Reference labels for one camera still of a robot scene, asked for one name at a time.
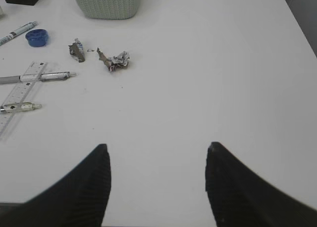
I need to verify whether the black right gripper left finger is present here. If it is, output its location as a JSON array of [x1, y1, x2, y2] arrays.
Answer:
[[0, 144, 111, 227]]

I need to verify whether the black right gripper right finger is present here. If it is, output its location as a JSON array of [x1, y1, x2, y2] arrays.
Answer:
[[205, 142, 317, 227]]

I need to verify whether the paper piece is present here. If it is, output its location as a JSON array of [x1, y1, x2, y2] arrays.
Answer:
[[97, 48, 130, 72]]

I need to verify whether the small torn paper scrap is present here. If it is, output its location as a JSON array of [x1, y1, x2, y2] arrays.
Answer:
[[68, 38, 85, 63]]

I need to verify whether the beige ballpoint pen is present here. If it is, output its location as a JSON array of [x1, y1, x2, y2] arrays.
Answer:
[[0, 102, 42, 113]]

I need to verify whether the blue pencil sharpener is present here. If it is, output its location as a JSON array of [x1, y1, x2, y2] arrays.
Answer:
[[25, 29, 49, 47]]

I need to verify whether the blue grey ballpoint pen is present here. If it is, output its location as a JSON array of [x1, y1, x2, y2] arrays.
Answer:
[[0, 21, 38, 45]]

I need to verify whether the pale green woven basket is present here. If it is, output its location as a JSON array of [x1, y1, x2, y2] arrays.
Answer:
[[76, 0, 141, 20]]

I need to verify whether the clear plastic ruler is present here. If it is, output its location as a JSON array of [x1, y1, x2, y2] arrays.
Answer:
[[0, 62, 48, 141]]

